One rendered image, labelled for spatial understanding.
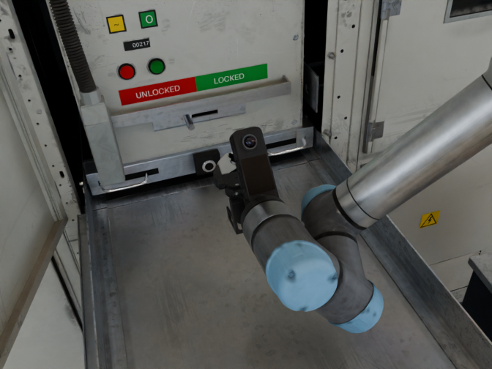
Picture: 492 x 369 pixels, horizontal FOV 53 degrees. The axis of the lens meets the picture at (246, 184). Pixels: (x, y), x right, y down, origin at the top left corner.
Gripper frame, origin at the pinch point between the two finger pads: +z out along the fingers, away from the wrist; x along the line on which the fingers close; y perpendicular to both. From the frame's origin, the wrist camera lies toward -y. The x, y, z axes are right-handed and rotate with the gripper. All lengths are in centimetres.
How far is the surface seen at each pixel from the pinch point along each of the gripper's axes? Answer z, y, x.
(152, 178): 27.5, 14.5, -13.3
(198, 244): 7.1, 21.4, -7.9
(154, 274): 2.0, 22.1, -17.7
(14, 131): 19.7, -5.7, -36.2
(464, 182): 26, 38, 71
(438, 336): -27.2, 27.8, 24.4
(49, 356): 31, 60, -51
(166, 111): 21.7, -2.5, -7.4
